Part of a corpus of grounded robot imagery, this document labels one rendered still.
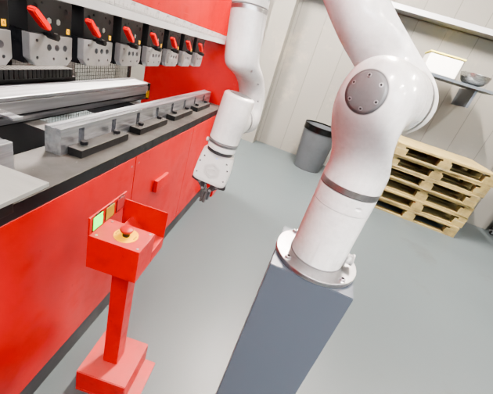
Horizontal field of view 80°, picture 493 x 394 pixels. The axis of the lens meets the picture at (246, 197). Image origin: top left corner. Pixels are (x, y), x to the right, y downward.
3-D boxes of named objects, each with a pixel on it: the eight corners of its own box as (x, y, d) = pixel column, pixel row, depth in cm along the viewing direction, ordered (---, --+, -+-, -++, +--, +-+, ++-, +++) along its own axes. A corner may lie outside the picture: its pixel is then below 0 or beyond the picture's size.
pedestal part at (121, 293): (116, 365, 120) (131, 264, 97) (102, 359, 120) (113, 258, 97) (124, 352, 125) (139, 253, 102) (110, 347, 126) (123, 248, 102)
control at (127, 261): (134, 283, 90) (142, 236, 82) (85, 266, 91) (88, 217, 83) (161, 247, 108) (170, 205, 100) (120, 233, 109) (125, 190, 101)
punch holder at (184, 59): (180, 66, 167) (185, 34, 160) (166, 62, 167) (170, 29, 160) (189, 66, 180) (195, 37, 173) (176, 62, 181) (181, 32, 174)
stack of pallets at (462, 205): (437, 212, 459) (473, 159, 420) (457, 239, 382) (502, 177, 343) (358, 182, 477) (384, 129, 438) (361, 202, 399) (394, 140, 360)
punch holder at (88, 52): (83, 66, 95) (84, 7, 88) (59, 57, 95) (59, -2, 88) (110, 66, 109) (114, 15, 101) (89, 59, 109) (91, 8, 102)
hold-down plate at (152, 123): (139, 135, 140) (140, 129, 138) (129, 131, 140) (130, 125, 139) (167, 124, 167) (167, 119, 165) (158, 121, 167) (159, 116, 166)
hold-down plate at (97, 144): (81, 159, 104) (81, 151, 102) (67, 154, 104) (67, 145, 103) (127, 140, 131) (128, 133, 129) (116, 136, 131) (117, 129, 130)
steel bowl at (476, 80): (478, 90, 390) (484, 79, 384) (490, 91, 358) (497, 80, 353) (451, 81, 395) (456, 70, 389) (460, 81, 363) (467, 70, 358)
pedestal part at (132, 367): (133, 410, 119) (137, 392, 113) (75, 388, 119) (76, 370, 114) (155, 363, 137) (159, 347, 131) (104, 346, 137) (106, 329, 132)
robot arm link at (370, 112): (386, 198, 61) (454, 79, 51) (347, 213, 48) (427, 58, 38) (337, 171, 68) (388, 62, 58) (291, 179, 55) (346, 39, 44)
